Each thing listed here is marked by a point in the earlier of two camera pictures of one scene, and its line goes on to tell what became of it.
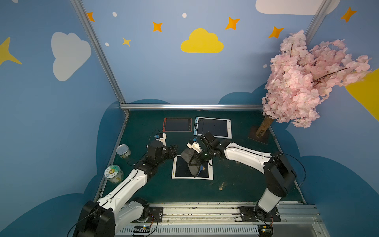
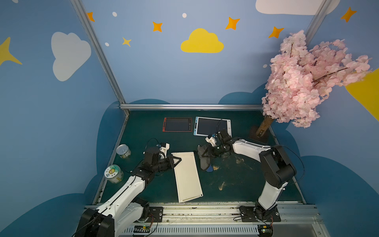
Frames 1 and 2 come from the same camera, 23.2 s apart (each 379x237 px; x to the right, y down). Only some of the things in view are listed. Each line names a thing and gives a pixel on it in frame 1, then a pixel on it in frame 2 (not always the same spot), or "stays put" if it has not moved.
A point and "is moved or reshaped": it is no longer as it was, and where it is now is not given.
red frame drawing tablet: x=177 y=124 stays put
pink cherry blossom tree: x=300 y=76 stays put
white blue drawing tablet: x=219 y=127 stays put
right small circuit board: x=265 y=230 stays put
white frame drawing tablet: x=180 y=170 → x=188 y=183
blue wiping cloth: x=186 y=155 is moved or reshaped
